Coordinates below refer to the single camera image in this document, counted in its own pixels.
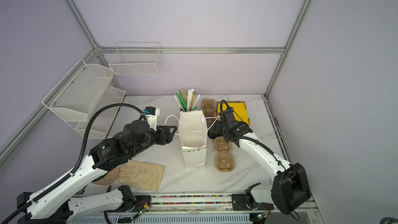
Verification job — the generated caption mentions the pulp two-cup carrier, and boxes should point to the pulp two-cup carrier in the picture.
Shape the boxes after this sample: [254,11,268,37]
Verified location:
[214,137,235,172]

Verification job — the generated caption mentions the white wire basket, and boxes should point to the white wire basket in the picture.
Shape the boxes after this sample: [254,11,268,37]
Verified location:
[108,42,162,76]

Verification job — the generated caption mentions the black corrugated cable left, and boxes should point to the black corrugated cable left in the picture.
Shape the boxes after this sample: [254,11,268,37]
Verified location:
[0,103,144,224]

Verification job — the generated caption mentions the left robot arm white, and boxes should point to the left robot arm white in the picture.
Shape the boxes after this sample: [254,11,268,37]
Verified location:
[17,120,177,224]

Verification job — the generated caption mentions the beige work glove left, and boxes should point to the beige work glove left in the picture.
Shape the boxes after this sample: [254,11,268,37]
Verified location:
[118,160,165,192]

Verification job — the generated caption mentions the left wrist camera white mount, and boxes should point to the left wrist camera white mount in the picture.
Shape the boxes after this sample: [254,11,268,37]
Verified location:
[144,106,160,131]

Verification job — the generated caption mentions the aluminium frame profiles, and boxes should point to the aluminium frame profiles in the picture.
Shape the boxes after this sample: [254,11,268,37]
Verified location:
[1,0,313,171]

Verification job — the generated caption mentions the green wrapped straw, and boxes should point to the green wrapped straw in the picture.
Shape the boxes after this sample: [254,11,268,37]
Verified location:
[174,89,201,112]

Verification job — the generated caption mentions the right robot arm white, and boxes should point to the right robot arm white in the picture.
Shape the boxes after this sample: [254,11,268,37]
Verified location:
[219,107,312,215]

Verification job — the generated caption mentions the cardboard box yellow napkins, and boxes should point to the cardboard box yellow napkins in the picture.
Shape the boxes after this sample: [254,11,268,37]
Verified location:
[227,101,250,125]

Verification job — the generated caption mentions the cartoon animal paper gift bag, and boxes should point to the cartoon animal paper gift bag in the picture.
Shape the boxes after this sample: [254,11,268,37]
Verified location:
[165,111,217,169]

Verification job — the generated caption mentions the white mesh shelf upper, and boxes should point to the white mesh shelf upper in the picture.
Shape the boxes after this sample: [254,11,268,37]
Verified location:
[42,60,114,122]

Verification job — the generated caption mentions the kraft bowl with green plant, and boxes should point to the kraft bowl with green plant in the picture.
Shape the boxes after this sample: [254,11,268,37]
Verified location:
[92,167,120,186]

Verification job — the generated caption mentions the white mesh shelf lower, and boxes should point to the white mesh shelf lower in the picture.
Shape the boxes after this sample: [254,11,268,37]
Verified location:
[74,87,125,140]

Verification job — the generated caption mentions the white mesh shelf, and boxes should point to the white mesh shelf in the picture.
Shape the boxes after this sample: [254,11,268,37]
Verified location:
[42,60,114,122]
[74,87,125,140]

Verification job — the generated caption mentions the stacked pulp cup carriers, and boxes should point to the stacked pulp cup carriers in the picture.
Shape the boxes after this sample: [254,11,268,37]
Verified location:
[201,99,217,122]

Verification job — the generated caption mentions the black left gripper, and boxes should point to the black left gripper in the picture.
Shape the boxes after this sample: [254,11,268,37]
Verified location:
[130,125,176,159]

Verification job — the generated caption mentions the black plastic cup lids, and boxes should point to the black plastic cup lids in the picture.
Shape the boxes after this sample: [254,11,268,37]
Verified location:
[207,123,223,140]

